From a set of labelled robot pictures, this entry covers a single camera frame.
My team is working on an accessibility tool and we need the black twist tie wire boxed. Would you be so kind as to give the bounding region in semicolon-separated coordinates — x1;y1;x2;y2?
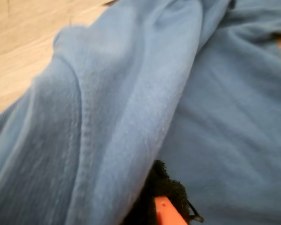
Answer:
187;200;205;223

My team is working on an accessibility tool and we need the blue printed T-shirt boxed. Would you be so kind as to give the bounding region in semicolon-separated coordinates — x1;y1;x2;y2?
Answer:
0;0;281;225

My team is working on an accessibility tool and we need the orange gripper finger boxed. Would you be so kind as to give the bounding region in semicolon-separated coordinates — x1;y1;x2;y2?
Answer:
124;159;190;225

